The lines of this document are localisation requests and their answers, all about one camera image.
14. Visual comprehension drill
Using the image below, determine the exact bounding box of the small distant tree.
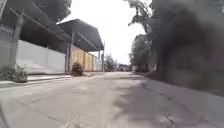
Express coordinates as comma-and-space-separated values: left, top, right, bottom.
103, 54, 116, 72

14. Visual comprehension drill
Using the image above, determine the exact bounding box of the round green bush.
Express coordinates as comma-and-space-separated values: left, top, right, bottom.
70, 62, 86, 77

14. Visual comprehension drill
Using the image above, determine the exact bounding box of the grey concrete road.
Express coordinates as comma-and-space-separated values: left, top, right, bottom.
0, 71, 224, 128

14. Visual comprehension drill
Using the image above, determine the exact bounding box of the raised concrete pavement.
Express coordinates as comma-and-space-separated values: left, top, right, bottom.
0, 73, 73, 89

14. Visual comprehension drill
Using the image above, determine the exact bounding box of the row of dark trees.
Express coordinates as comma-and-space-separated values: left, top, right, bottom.
124, 0, 224, 96

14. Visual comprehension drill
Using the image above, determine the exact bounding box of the low green bush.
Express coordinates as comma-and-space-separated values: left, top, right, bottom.
0, 64, 29, 84

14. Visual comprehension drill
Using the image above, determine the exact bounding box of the tree trunk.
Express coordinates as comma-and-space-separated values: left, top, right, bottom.
8, 11, 25, 70

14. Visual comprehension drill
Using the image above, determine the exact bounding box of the building with yellow wall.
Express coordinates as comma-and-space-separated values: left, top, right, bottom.
56, 18, 105, 73

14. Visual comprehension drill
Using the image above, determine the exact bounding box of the building with white wall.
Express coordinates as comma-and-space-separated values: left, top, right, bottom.
0, 0, 73, 76

